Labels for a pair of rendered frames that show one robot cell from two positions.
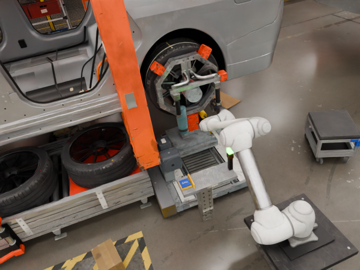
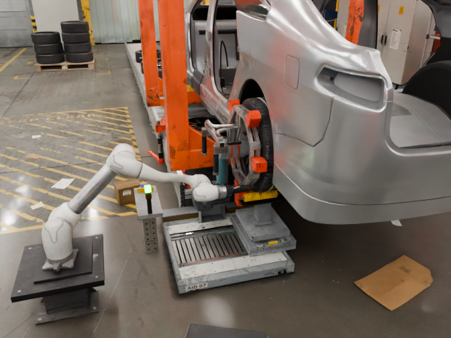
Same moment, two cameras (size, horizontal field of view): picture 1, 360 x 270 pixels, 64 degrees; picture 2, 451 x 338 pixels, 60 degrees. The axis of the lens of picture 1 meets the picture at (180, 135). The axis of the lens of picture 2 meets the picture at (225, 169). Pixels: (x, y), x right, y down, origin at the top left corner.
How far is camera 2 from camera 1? 333 cm
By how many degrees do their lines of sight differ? 74
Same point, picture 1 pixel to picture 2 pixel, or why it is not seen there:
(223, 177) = (141, 208)
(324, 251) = (30, 273)
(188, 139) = (247, 219)
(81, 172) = not seen: hidden behind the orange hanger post
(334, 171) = not seen: outside the picture
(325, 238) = (39, 275)
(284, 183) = (167, 320)
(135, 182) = not seen: hidden behind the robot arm
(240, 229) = (121, 268)
